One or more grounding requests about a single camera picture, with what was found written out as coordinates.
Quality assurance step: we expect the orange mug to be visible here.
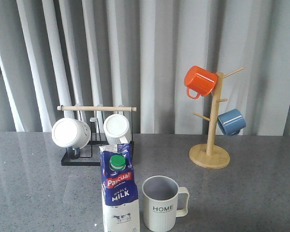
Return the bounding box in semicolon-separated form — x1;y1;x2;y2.
184;66;218;99

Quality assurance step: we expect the blue white milk carton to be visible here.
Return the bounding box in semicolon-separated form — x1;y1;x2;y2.
100;144;140;232

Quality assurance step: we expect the black wire mug rack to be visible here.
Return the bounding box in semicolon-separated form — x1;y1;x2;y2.
57;105;137;166

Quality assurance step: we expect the grey pleated curtain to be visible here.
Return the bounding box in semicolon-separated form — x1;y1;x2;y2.
0;0;290;136

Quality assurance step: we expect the wooden mug tree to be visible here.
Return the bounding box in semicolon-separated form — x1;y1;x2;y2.
189;67;244;169

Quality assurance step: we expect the blue mug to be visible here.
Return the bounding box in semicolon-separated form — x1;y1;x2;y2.
217;109;246;137

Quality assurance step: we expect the white ribbed mug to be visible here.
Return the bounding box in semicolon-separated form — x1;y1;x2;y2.
103;114;131;145

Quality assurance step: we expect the cream HOME mug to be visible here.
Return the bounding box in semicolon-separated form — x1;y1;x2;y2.
142;175;190;232

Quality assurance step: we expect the white round smiley mug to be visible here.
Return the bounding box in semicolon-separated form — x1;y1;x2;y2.
51;118;91;149

